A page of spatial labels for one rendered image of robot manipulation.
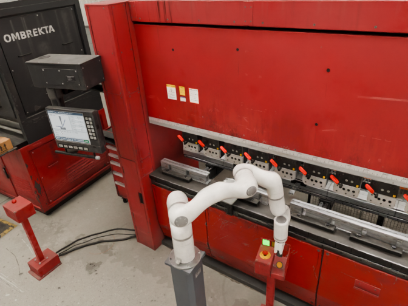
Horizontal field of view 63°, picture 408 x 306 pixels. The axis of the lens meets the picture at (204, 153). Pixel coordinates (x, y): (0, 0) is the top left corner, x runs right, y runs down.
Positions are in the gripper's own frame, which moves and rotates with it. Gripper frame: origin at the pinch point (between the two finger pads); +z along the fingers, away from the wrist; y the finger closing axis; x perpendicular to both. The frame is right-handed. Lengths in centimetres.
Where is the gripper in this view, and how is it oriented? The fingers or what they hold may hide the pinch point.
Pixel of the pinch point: (279, 254)
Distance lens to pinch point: 229.1
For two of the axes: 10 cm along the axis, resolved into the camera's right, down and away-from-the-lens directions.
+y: -4.1, 5.6, -7.2
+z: 1.1, 8.1, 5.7
